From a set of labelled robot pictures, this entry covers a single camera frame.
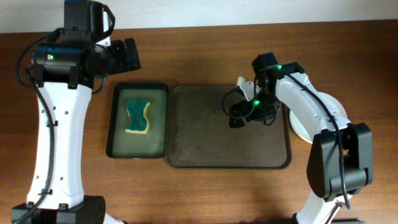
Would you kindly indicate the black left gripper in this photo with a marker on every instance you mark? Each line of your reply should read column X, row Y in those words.
column 125, row 63

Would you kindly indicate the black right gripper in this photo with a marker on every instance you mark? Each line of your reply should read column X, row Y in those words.
column 244, row 105

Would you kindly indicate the green and yellow sponge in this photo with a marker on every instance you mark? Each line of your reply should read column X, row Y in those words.
column 137, row 112

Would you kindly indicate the light grey plate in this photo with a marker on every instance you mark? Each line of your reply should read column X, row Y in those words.
column 306, row 126

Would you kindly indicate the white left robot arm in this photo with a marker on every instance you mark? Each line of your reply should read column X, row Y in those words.
column 65, row 65

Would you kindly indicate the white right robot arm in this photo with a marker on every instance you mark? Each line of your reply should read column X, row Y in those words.
column 340, row 163

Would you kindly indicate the large brown tray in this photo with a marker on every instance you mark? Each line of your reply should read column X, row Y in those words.
column 199, row 135

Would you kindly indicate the dark green small tray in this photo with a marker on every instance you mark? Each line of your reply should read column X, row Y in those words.
column 150, row 144

